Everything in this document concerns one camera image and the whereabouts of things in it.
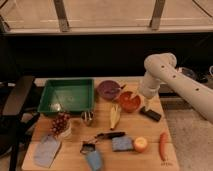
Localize red chili pepper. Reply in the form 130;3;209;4
159;132;168;161

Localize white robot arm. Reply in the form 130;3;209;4
138;53;213;124

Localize orange bowl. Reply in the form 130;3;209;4
118;91;141;113

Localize small metal cup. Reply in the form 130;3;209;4
81;111;94;126

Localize green plastic tray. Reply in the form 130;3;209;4
38;79;94;115

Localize wooden cutting board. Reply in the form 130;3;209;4
21;82;181;171

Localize black rectangular block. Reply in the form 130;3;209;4
139;107;161;122

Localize blue sponge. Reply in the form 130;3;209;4
112;136;133;152

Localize bunch of red grapes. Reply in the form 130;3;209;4
51;113;70;135

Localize white cup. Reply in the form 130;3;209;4
58;122;72;138

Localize yellow red apple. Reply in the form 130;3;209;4
133;137;148;153

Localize metal bowl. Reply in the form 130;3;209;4
179;67;197;80

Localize grey blue cloth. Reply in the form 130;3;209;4
33;135;61;168

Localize black chair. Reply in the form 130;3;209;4
0;76;40;171

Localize black handled knife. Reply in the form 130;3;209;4
95;132;126;140

